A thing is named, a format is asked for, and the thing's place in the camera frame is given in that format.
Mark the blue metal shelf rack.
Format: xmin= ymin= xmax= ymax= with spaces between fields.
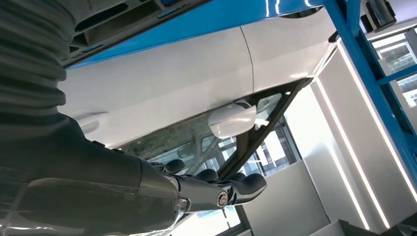
xmin=67 ymin=0 xmax=417 ymax=203

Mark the white car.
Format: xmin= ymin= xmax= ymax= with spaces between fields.
xmin=58 ymin=6 xmax=338 ymax=236

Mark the black ceiling fixture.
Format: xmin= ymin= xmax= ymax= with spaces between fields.
xmin=359 ymin=0 xmax=397 ymax=33

